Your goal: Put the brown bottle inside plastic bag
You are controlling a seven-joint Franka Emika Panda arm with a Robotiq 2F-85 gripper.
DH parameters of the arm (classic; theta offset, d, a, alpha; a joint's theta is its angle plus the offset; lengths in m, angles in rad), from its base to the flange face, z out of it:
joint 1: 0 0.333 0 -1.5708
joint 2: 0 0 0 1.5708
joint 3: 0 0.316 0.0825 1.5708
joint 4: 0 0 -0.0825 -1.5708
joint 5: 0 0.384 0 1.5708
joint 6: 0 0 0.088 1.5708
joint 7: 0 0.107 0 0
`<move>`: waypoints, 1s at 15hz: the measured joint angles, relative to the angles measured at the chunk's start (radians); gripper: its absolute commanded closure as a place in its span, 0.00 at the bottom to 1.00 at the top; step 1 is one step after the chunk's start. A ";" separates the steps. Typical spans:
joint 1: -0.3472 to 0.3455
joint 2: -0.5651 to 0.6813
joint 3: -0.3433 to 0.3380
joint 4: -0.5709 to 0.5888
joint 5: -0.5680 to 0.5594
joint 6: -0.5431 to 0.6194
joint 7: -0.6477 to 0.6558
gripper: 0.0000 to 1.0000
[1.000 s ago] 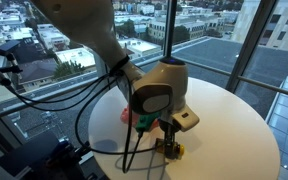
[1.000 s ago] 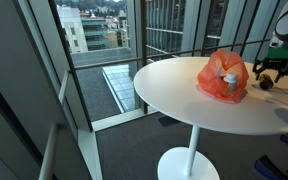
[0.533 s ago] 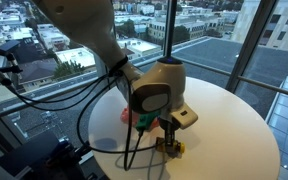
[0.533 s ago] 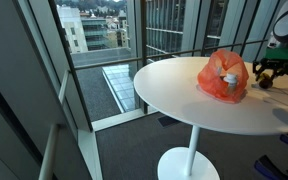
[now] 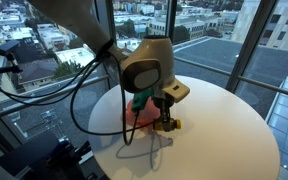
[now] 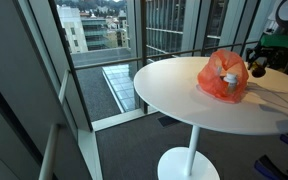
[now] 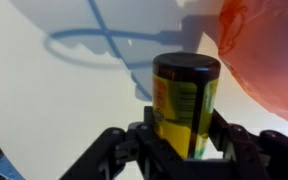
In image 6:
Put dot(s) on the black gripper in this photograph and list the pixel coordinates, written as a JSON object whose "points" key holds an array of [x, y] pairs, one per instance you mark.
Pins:
{"points": [[272, 55]]}

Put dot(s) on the white capped clear bottle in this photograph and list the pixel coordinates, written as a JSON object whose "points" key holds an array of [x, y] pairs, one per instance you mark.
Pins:
{"points": [[231, 78]]}

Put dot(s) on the orange plastic bag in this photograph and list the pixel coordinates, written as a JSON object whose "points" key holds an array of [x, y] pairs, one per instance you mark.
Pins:
{"points": [[210, 80]]}

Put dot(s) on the large blue black foot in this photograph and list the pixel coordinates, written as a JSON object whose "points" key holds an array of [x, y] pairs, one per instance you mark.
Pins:
{"points": [[269, 168]]}

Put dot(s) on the dark floor vent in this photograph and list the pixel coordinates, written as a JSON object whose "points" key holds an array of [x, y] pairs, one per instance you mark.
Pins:
{"points": [[168, 120]]}

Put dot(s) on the dark vertical window mullion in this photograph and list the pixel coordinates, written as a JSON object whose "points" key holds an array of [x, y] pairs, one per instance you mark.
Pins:
{"points": [[144, 33]]}

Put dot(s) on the glass skylight roof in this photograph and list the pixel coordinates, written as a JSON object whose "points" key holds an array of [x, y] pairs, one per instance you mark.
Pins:
{"points": [[122, 86]]}

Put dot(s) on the dark metal balcony railing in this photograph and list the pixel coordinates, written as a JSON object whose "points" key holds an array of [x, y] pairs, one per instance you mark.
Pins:
{"points": [[117, 61]]}

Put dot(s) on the green glass building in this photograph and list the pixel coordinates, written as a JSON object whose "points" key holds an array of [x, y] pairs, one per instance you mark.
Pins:
{"points": [[95, 33]]}

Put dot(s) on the white building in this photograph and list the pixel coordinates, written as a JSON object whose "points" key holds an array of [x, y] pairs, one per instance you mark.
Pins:
{"points": [[72, 30]]}

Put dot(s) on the white handrail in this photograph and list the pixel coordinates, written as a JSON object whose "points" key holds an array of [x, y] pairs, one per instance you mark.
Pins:
{"points": [[49, 153]]}

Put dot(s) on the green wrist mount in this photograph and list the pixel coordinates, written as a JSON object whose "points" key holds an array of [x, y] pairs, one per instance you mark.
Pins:
{"points": [[280, 40]]}

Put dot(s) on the white table pedestal base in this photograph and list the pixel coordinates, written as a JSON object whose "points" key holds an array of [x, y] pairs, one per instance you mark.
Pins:
{"points": [[192, 146]]}

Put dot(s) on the black slanted window frame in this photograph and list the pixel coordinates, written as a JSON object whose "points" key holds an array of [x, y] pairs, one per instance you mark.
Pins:
{"points": [[70, 63]]}

